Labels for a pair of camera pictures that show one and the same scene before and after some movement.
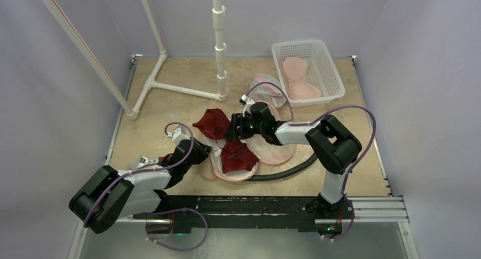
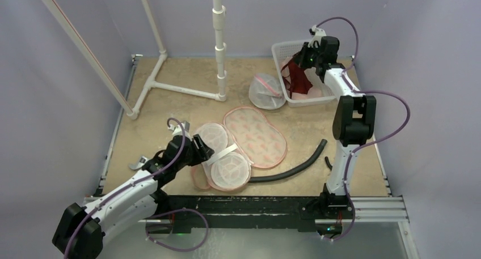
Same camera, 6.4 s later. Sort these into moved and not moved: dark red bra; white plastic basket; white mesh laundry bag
Moved: dark red bra
Not moved: white plastic basket; white mesh laundry bag
